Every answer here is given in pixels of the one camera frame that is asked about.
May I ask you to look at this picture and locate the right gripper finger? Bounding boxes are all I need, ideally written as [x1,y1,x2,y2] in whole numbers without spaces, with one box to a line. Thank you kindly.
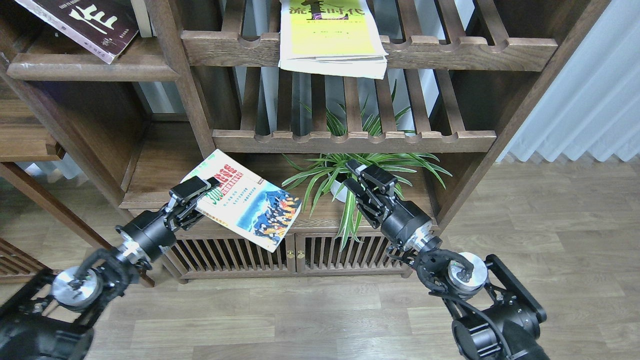
[346,159,402,203]
[343,178,376,211]

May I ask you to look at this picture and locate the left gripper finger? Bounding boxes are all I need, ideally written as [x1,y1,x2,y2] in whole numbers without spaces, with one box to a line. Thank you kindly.
[182,208,204,228]
[167,177,220,211]

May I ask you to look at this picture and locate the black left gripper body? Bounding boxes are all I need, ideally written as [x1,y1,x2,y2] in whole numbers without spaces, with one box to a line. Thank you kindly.
[115,205,190,264]

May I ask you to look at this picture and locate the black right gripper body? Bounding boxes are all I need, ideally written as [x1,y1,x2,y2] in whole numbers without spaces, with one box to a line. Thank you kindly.
[358,191,435,251]

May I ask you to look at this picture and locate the blue landscape cover book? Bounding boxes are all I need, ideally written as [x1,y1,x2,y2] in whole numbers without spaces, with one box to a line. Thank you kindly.
[182,149,302,253]

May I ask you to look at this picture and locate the yellow cover book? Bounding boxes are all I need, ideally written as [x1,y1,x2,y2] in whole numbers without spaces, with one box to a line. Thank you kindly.
[278,0,387,80]

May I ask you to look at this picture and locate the maroon book white characters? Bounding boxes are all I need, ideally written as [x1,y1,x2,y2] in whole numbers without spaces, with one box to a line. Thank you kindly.
[17,0,139,64]

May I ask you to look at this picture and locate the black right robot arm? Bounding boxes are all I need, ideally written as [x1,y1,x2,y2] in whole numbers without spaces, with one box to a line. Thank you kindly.
[344,159,548,360]

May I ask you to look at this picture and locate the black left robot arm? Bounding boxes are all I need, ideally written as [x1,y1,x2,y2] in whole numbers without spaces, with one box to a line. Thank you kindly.
[0,177,219,360]

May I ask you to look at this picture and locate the white plant pot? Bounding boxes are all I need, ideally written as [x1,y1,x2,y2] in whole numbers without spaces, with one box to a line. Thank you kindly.
[330,180,350,203]

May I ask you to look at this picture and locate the green spider plant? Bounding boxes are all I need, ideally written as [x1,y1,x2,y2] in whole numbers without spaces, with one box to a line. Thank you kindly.
[280,80,453,251]

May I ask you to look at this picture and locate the dark wooden bookshelf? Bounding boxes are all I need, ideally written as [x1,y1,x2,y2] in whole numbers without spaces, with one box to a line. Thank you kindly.
[0,0,612,285]

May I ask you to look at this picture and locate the white upright book spine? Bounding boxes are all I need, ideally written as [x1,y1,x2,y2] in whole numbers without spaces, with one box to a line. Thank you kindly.
[130,0,154,38]

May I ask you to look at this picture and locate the white pleated curtain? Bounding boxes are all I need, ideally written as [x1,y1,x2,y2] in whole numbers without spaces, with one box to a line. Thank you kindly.
[497,0,640,162]

